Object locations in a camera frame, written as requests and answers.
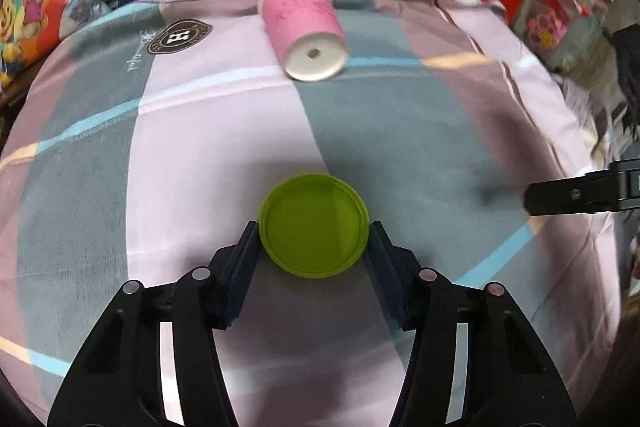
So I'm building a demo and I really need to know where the green plastic lid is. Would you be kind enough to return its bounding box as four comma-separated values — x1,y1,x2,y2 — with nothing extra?
258,173,370,280

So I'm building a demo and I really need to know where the pink grey striped cloth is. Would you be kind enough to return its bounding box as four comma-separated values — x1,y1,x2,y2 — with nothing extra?
1,0,620,419

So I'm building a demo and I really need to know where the pink paper cup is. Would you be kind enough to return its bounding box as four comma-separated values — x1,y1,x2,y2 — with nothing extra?
258,0,348,82

